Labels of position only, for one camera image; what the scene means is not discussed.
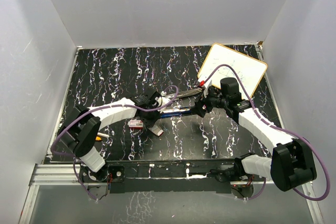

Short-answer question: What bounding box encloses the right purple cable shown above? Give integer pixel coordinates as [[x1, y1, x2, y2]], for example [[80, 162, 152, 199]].
[[199, 63, 330, 202]]

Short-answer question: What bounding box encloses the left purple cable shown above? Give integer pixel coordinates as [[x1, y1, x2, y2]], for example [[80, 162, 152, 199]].
[[50, 84, 180, 201]]

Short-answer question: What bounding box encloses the purple cable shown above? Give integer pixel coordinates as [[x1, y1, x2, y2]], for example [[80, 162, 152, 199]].
[[199, 63, 330, 202], [50, 84, 180, 201]]

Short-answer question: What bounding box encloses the yellow framed whiteboard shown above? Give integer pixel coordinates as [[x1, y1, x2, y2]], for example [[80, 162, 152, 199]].
[[197, 43, 268, 100]]

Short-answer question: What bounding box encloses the red staple box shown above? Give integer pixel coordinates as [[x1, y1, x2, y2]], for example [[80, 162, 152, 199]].
[[128, 120, 144, 129]]

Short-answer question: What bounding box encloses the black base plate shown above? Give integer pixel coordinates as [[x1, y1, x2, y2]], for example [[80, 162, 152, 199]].
[[79, 159, 262, 194]]

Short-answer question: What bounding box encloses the white marker pen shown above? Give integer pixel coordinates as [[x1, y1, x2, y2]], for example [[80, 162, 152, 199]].
[[97, 132, 110, 138]]

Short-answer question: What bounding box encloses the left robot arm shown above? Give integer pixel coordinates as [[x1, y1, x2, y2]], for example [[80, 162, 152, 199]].
[[53, 91, 170, 182]]

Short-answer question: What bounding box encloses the staple strip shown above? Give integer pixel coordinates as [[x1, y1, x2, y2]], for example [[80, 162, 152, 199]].
[[149, 125, 164, 136]]

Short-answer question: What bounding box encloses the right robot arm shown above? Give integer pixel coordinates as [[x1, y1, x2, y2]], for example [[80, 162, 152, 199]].
[[195, 77, 317, 191]]

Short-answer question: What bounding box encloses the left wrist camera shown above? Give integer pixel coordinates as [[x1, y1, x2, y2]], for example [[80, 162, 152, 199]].
[[155, 91, 171, 112]]

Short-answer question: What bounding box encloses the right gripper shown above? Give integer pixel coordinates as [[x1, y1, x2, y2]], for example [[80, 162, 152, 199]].
[[190, 85, 228, 117]]

